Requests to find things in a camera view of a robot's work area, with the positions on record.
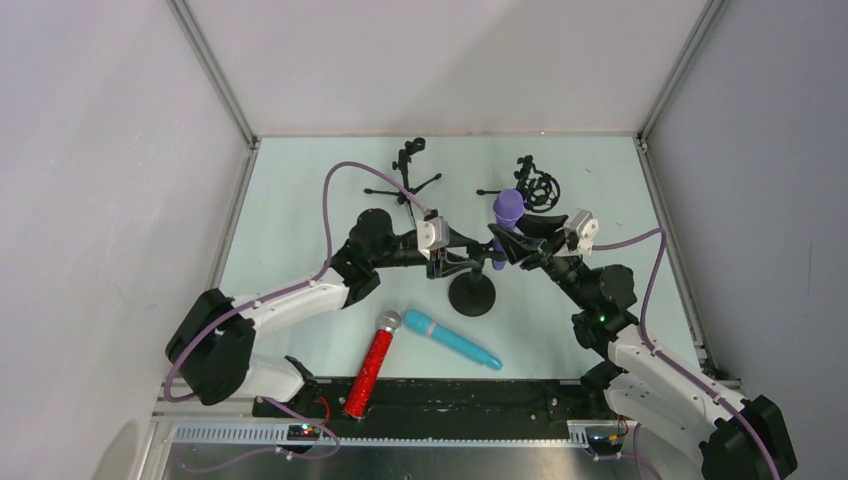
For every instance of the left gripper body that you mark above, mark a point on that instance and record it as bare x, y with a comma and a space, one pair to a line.
438, 255

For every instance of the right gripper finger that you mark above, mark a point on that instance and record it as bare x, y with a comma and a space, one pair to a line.
516, 246
541, 226

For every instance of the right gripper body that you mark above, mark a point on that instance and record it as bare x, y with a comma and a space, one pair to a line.
549, 247

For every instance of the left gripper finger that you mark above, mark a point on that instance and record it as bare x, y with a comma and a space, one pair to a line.
472, 251
447, 268

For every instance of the black round-base mic stand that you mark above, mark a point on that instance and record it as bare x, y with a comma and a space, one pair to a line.
471, 293

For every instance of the purple microphone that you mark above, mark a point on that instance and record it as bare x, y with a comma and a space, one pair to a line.
506, 218

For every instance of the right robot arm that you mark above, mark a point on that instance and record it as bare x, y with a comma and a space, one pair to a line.
725, 434

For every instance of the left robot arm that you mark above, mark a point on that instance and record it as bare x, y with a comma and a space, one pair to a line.
213, 352

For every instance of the black tripod mic stand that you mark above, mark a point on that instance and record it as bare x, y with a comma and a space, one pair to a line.
402, 165

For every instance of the blue microphone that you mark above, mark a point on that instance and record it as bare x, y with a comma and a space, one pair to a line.
426, 326

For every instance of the red glitter microphone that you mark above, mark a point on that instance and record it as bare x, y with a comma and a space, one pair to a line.
362, 388

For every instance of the right circuit board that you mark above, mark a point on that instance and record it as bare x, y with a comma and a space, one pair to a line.
604, 442

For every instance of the circuit board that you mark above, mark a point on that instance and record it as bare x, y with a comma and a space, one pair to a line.
604, 442
303, 432

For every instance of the left circuit board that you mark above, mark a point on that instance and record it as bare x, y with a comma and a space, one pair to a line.
303, 432

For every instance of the black shock-mount tripod stand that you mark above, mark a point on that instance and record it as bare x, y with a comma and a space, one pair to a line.
535, 191

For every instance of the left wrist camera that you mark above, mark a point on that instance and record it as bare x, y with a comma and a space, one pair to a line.
431, 235

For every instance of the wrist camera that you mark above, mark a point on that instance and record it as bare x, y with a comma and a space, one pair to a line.
431, 235
580, 231

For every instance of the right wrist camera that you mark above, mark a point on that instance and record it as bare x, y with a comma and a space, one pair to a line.
580, 231

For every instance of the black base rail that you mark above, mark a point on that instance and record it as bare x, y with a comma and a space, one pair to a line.
451, 409

